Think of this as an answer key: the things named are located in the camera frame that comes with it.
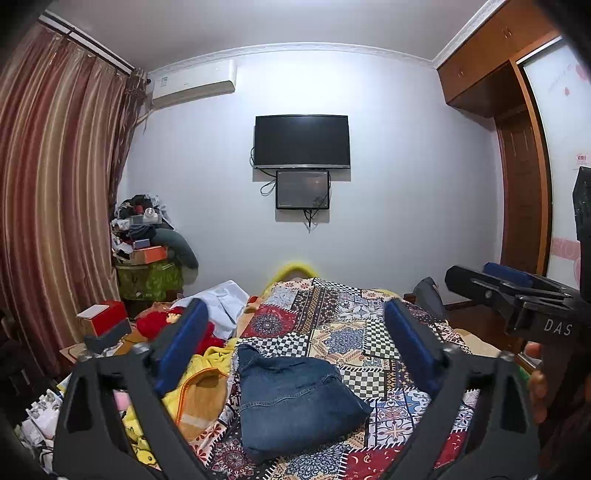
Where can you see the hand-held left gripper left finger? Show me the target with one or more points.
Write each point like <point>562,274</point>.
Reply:
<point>180,348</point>

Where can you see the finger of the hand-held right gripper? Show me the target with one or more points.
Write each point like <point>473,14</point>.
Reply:
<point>475,286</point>
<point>508,272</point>

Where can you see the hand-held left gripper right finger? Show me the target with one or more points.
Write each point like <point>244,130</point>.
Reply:
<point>411,348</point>

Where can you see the blue denim jacket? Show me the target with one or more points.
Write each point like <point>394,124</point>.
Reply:
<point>295,401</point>

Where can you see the person's right forearm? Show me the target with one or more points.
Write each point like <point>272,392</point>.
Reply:
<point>568,438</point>

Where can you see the person's right hand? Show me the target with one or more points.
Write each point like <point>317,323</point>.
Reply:
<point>537,383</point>

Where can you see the red plush toy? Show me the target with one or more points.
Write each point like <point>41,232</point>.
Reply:
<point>154,325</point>

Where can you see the dark blue garment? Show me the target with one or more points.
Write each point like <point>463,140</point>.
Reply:
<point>429,297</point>

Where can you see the yellow blanket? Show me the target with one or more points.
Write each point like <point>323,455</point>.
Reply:
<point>203,397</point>

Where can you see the white cloth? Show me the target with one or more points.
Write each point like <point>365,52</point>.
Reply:
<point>226,304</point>

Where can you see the dark grey box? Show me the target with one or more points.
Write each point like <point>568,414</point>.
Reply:
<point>111,339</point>

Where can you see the patchwork patterned blanket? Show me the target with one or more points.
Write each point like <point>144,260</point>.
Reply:
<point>341,323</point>

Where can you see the wooden room door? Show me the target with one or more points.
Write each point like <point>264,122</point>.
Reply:
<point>521,198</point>

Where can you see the red box with white lid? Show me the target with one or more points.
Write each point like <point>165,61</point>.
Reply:
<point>104,318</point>

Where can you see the orange box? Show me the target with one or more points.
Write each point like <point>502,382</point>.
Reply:
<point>150,254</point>

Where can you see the grey neck pillow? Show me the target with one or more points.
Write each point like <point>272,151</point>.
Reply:
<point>182,249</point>

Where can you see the wooden nightstand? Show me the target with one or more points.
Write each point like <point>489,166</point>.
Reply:
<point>69,355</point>

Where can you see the pile of clutter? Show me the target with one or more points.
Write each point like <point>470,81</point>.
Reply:
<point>138,221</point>

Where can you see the white paper label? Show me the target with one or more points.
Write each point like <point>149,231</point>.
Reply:
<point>581,159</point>

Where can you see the yellow plush cushion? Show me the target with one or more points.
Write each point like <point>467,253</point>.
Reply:
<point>295,267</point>

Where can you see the pile of papers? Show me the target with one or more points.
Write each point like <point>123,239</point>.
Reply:
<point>41,415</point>

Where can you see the striped brown curtain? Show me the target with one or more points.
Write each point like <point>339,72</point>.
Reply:
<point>51,184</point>

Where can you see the wooden overhead cabinet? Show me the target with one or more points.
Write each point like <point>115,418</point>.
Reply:
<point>480,60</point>

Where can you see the white air conditioner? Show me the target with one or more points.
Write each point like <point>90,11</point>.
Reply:
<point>194,83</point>

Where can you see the light wooden bed frame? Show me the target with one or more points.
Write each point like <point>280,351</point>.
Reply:
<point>480,344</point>

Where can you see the small black wall monitor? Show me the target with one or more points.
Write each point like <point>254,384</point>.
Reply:
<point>302,189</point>

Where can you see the black wall television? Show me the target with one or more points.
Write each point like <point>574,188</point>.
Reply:
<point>302,141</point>

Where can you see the white curtain rail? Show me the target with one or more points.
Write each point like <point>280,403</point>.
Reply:
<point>92,44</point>

